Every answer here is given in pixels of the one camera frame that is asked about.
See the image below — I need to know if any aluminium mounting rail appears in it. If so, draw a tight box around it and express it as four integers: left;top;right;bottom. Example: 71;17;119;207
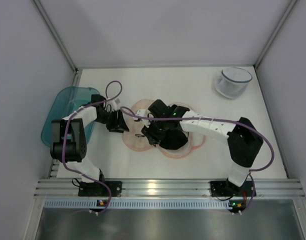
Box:
33;178;305;200

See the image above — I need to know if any teal plastic bin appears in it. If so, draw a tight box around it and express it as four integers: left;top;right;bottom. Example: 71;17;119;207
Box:
41;86;100;147

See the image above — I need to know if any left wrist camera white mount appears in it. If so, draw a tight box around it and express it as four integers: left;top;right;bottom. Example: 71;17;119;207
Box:
110;98;121;111

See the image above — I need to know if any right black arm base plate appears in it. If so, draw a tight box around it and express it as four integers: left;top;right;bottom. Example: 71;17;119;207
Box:
210;180;257;198

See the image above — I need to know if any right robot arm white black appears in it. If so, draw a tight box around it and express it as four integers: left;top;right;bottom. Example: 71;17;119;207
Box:
136;99;264;188

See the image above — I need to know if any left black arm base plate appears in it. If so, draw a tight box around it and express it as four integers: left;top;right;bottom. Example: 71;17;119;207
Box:
77;180;123;197

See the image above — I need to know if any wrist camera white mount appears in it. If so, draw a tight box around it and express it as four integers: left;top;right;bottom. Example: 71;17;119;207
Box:
110;98;121;111
133;108;151;127

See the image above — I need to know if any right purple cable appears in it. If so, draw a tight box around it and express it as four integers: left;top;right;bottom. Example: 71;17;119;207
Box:
120;106;276;213

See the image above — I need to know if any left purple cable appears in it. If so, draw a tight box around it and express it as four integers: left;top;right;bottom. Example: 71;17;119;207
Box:
62;80;124;215

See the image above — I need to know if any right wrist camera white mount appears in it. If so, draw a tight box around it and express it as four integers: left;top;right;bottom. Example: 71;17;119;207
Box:
133;108;151;127

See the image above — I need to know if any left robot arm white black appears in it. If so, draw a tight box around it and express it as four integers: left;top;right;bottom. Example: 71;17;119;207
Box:
50;94;130;184

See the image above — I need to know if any purple cable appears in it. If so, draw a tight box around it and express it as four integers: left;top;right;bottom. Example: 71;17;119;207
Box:
120;106;276;213
62;80;124;215

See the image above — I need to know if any white slotted cable duct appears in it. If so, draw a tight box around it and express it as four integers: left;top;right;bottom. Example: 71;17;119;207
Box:
43;198;242;210

